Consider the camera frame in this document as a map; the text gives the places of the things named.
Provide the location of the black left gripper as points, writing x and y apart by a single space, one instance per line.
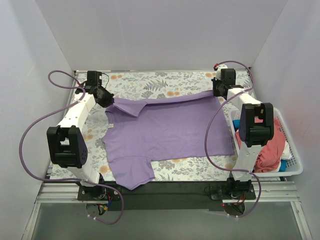
106 97

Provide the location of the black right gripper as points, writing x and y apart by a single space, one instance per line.
218 89

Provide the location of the purple t shirt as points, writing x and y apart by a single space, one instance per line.
149 130

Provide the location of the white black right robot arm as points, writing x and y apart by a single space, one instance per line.
256 128

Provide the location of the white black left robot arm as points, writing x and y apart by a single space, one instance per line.
67 147

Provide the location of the floral patterned table mat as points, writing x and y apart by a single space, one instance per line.
150 85

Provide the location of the pink t shirt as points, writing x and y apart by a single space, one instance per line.
270 150

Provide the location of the white garment in basket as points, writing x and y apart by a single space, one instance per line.
286 154

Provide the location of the blue garment in basket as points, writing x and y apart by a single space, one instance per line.
282 166

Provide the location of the white plastic laundry basket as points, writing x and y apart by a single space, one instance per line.
294 164

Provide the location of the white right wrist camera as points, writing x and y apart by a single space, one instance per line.
218 70

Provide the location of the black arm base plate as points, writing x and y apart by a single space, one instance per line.
170 195

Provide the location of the aluminium table frame rail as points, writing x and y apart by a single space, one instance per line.
270 189

